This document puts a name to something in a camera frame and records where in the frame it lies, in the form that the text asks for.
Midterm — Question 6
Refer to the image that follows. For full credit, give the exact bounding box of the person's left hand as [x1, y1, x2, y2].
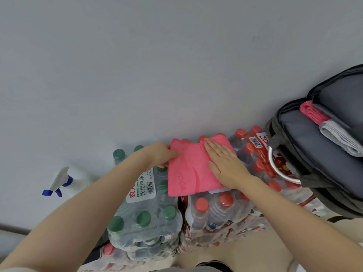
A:
[143, 142, 179, 169]

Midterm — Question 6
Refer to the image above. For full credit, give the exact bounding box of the person's right hand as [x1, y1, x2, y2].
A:
[204, 138, 253, 190]

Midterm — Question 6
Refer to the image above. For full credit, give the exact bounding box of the pink microfibre cloth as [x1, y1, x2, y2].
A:
[168, 134, 236, 197]

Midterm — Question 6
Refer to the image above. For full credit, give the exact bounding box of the person's right forearm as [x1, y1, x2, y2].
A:
[230, 175, 363, 272]

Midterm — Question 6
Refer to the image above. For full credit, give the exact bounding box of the person's left forearm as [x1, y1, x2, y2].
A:
[0, 147, 151, 272]

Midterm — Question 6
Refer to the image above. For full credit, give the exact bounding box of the pack of red-capped water bottles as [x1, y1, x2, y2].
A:
[227, 126, 316, 208]
[82, 242, 145, 272]
[178, 135, 273, 254]

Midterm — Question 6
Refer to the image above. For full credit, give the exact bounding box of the pack of green-capped water bottles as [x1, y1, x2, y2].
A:
[107, 145, 184, 261]

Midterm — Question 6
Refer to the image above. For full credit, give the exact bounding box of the grey black backpack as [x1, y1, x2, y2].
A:
[265, 64, 363, 224]

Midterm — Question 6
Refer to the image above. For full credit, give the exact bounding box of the rolled pink cloth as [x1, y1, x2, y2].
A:
[299, 101, 332, 125]

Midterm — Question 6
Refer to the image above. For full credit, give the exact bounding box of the white spray bottle blue trigger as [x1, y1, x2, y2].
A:
[42, 166, 95, 198]

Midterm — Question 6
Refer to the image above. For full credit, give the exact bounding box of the folded grey cloth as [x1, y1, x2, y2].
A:
[319, 119, 363, 158]

